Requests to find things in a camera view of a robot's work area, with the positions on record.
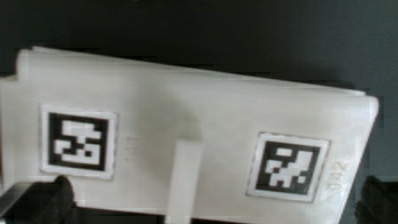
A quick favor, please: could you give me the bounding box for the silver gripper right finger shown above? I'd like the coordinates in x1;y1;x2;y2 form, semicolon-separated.
355;176;398;224

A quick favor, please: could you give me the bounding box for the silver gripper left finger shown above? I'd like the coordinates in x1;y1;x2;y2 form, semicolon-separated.
0;175;78;224

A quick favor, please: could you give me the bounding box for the white cabinet door panel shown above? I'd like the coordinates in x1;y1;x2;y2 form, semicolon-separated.
0;47;379;224

